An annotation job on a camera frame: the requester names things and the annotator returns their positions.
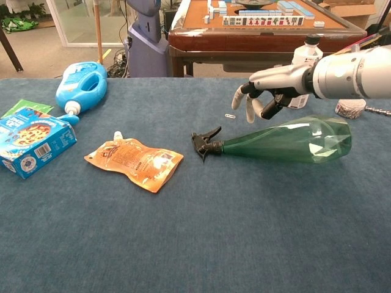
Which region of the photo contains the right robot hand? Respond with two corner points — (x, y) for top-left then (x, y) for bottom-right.
(231, 63), (312, 125)

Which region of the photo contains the green spray bottle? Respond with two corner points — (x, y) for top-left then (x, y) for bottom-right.
(191, 115), (353, 165)

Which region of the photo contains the white bottle black cap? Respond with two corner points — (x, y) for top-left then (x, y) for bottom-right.
(287, 34), (324, 109)

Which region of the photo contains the blue detergent bottle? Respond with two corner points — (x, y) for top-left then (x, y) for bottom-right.
(55, 61), (108, 126)

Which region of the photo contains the brown mahjong table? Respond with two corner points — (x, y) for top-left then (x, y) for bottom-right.
(167, 0), (368, 78)

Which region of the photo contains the row of face-up mahjong tiles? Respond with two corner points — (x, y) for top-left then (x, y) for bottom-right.
(222, 15), (305, 27)

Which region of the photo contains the black dice dome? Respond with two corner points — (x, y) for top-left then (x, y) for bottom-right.
(235, 0), (274, 9)

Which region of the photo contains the small patterned roll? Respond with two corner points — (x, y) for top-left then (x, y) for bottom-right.
(335, 99), (367, 120)

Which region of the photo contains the cardboard box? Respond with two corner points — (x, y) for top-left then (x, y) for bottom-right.
(317, 0), (381, 30)

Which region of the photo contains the metal drill bit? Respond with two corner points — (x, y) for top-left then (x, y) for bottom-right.
(365, 106), (391, 117)

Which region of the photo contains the black tripod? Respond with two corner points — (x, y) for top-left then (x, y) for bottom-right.
(365, 0), (391, 46)

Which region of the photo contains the orange spout pouch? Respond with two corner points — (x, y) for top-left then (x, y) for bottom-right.
(84, 131), (185, 194)

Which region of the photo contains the wooden pole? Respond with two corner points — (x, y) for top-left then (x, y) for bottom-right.
(93, 0), (104, 65)

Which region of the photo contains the white framed glass partition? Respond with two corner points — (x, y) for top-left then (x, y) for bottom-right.
(45, 0), (129, 48)

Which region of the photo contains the blue table cloth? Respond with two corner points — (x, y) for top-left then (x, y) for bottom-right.
(0, 77), (391, 293)

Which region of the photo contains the green snack packet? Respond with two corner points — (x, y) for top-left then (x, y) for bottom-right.
(1, 99), (54, 119)

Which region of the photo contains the blue cookie box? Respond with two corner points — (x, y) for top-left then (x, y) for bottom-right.
(0, 107), (78, 180)

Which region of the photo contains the green bag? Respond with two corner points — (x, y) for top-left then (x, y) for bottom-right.
(1, 17), (39, 34)

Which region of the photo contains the dark table leg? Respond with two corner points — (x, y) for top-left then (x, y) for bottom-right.
(0, 27), (24, 73)

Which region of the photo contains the blue white mahjong tile wall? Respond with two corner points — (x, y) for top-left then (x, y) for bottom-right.
(206, 0), (228, 16)
(238, 9), (283, 16)
(276, 1), (315, 21)

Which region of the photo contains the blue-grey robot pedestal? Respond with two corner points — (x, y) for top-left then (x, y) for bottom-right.
(123, 0), (172, 78)

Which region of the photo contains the black cable bundle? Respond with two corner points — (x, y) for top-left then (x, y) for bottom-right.
(106, 48), (131, 78)

